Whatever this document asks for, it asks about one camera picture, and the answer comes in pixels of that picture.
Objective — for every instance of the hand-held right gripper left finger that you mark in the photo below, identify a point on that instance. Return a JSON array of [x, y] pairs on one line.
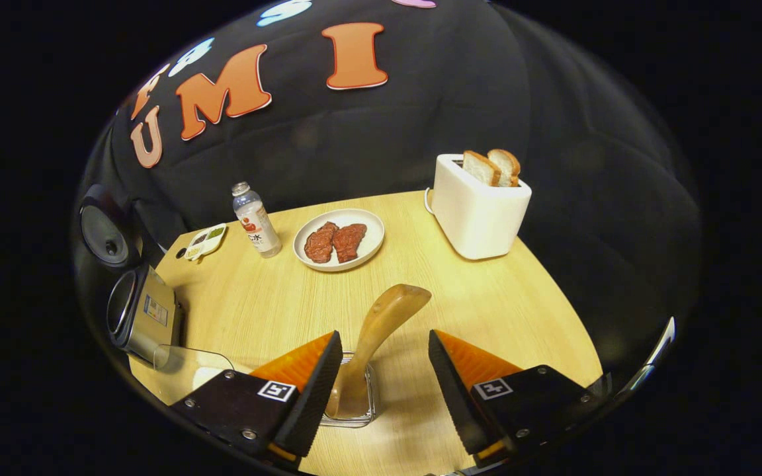
[[311, 396]]

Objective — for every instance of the toast bread slice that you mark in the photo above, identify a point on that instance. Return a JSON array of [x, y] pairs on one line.
[[508, 165], [480, 168]]

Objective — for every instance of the wooden spoon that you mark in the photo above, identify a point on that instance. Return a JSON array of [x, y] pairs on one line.
[[381, 324]]

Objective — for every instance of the red meat slice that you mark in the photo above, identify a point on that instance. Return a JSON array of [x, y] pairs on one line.
[[349, 241], [320, 243]]

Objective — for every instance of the black silver rice cooker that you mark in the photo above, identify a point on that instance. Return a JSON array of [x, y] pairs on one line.
[[153, 314]]

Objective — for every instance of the white round plate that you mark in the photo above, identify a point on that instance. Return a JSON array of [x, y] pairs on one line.
[[371, 241]]

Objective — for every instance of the black backdrop cloth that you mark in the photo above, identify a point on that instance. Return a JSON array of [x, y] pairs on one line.
[[454, 112]]

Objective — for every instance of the white divided sauce dish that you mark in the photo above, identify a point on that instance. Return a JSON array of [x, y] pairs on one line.
[[206, 241]]

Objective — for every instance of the clear drink bottle red label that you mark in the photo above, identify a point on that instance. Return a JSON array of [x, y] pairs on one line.
[[258, 228]]

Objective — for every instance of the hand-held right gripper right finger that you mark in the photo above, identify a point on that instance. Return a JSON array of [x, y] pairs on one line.
[[454, 390]]

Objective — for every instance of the white toaster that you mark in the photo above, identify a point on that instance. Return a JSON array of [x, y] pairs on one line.
[[480, 218]]

